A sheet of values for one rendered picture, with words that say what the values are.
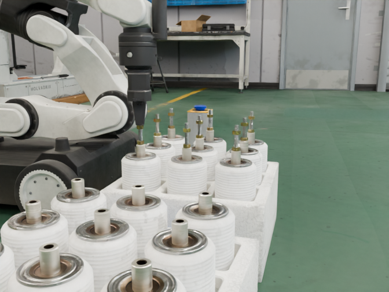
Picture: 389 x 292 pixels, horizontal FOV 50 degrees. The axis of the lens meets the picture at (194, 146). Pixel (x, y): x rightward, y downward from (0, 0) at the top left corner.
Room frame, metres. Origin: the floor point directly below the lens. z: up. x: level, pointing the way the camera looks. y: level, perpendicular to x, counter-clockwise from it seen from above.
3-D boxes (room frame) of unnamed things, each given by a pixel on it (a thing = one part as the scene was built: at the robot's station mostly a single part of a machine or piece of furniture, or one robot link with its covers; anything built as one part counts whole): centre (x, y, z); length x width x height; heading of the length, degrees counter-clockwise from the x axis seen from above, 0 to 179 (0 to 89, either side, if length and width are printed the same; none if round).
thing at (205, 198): (0.63, -0.02, 0.26); 0.02 x 0.02 x 0.03
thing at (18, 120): (1.47, 0.63, 0.28); 0.21 x 0.20 x 0.13; 77
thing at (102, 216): (0.56, 0.13, 0.26); 0.02 x 0.02 x 0.03
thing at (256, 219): (1.08, -0.01, 0.09); 0.39 x 0.39 x 0.18; 74
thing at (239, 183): (0.93, -0.10, 0.16); 0.10 x 0.10 x 0.18
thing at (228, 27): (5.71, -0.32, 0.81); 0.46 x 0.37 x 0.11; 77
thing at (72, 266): (0.45, 0.17, 0.25); 0.08 x 0.08 x 0.01
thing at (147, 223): (0.67, 0.09, 0.16); 0.10 x 0.10 x 0.18
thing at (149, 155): (1.00, 0.13, 0.25); 0.08 x 0.08 x 0.01
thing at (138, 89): (1.00, 0.13, 0.45); 0.13 x 0.10 x 0.12; 8
